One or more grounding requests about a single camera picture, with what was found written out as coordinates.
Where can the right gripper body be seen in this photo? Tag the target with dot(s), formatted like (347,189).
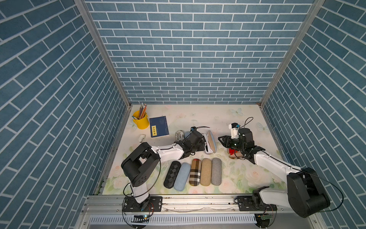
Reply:
(234,143)

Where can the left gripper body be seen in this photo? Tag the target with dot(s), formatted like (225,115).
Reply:
(199,147)

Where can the flag pattern glasses case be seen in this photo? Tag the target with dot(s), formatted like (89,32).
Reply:
(180,135)

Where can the light blue case white sunglasses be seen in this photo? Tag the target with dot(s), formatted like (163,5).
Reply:
(212,143)

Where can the light blue denim case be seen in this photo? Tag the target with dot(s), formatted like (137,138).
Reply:
(182,177)

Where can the grey case tortoise sunglasses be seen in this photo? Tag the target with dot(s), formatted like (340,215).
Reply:
(216,173)

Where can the plaid beige glasses case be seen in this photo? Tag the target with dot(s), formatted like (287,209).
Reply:
(195,172)

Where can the beige case purple glasses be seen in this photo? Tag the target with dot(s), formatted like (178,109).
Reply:
(206,172)

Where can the black glasses case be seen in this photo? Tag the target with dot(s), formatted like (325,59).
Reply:
(172,174)

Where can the blue case yellow glasses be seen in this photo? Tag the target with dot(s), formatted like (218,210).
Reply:
(187,133)

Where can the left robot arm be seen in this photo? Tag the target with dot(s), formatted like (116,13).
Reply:
(140,164)

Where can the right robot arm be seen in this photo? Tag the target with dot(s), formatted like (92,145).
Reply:
(305,193)

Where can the dark blue book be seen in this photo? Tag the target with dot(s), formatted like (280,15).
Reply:
(158,126)

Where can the yellow pencil cup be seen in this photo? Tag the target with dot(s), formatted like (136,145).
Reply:
(141,123)

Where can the coloured pencils bundle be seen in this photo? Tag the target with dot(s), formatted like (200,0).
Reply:
(142,111)

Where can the white frame sunglasses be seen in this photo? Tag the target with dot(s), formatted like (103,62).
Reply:
(207,149)

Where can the red frame sunglasses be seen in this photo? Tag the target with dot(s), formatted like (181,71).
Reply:
(232,151)

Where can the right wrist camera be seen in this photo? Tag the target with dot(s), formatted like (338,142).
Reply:
(234,128)

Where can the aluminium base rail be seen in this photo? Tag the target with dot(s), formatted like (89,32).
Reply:
(226,211)

